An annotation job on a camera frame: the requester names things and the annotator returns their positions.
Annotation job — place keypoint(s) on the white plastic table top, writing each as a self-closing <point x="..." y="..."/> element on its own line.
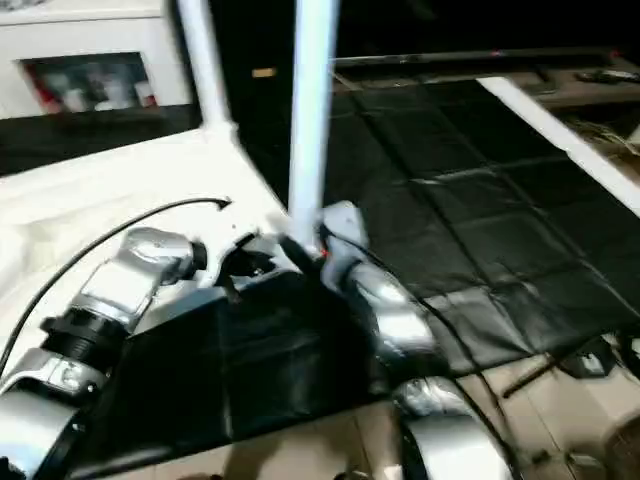
<point x="110" y="200"/>

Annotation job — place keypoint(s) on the white plastic table leg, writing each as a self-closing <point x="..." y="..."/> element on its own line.
<point x="205" y="60"/>
<point x="310" y="110"/>

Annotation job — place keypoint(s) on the black work mat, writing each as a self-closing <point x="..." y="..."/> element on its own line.
<point x="480" y="220"/>

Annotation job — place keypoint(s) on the small tan block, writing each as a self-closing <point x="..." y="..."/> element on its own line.
<point x="264" y="72"/>

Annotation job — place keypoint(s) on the black metal stand tube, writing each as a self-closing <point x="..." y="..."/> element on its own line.
<point x="540" y="375"/>

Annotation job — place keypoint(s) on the red bottle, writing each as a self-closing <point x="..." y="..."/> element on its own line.
<point x="45" y="90"/>

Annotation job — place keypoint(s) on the white glass-door cabinet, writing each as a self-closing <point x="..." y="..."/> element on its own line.
<point x="90" y="50"/>

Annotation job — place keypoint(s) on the white edge strip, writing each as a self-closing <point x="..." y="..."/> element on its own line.
<point x="570" y="140"/>

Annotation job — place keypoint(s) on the black box white label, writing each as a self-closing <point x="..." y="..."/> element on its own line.
<point x="590" y="358"/>

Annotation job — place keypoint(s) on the black remote control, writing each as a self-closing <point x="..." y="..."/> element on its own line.
<point x="610" y="75"/>

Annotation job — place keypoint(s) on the grey object on cabinet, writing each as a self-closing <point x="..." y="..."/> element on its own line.
<point x="20" y="3"/>

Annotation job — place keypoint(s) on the black metal rail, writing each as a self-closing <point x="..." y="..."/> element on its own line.
<point x="470" y="60"/>

